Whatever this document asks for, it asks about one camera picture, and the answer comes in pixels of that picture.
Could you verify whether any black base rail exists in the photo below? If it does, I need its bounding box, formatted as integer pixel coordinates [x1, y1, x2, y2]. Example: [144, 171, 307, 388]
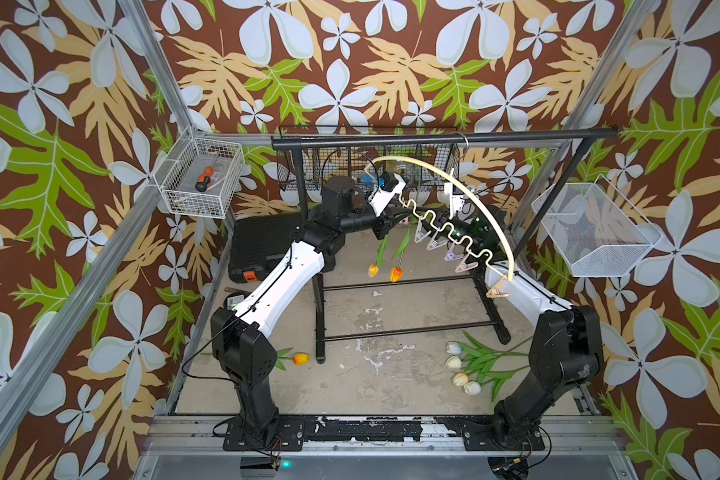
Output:
[222, 414, 545, 453]

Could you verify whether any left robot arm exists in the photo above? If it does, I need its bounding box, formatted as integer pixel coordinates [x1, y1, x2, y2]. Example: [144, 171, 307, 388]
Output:
[211, 173, 409, 450]

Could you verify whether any red black screwdriver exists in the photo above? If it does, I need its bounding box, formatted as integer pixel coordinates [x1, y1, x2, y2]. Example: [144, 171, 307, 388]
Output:
[195, 167, 215, 193]

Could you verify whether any black metal clothes rack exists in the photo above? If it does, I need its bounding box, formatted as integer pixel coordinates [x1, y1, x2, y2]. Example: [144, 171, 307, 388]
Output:
[271, 124, 618, 363]

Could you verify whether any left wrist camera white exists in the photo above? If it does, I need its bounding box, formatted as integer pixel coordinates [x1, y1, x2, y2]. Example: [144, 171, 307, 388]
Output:
[368, 173, 406, 217]

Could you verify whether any black wire wall basket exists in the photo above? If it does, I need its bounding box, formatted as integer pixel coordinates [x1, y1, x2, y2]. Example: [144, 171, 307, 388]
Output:
[272, 132, 461, 193]

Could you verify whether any white mesh basket right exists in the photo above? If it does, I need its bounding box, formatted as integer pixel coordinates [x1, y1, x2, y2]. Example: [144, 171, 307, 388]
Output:
[539, 175, 663, 278]

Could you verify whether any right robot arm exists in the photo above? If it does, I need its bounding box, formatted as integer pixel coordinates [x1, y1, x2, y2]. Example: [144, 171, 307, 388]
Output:
[471, 257, 605, 448]

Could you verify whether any orange tulip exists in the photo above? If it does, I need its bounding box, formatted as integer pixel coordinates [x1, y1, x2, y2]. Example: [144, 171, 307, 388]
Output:
[389, 225, 412, 283]

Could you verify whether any white wire basket left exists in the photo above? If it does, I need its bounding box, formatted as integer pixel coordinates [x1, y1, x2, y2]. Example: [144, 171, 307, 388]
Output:
[155, 129, 245, 219]

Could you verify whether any round black digital scale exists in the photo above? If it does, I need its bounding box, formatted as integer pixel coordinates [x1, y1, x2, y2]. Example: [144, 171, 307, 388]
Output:
[222, 291, 249, 317]

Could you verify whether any cream clip hanger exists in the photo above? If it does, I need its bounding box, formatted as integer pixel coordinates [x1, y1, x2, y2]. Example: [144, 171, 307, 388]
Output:
[362, 155, 516, 299]

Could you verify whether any black plastic tool case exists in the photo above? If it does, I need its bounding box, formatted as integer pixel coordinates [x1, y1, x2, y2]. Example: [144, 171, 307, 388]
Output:
[228, 213, 303, 284]

